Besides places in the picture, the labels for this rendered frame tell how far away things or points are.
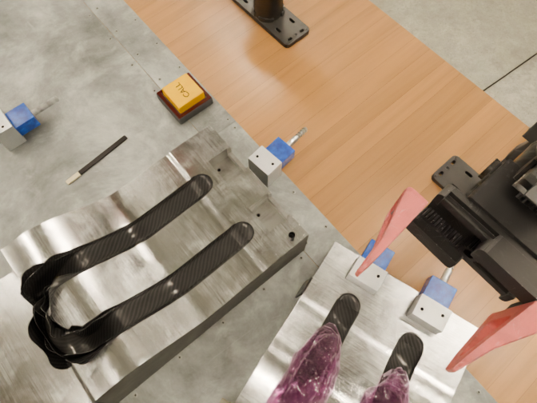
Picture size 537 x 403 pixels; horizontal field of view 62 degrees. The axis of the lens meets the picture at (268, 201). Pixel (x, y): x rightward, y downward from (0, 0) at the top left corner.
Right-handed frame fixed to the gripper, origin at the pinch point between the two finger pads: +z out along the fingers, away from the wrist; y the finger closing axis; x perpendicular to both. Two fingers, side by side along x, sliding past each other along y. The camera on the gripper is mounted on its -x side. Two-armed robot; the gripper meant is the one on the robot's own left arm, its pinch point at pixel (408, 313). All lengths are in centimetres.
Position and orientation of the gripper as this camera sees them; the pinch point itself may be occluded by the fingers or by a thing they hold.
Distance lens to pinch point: 37.6
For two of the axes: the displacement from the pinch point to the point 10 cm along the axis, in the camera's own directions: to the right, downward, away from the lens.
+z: -7.5, 6.2, -2.4
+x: 0.0, 3.6, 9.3
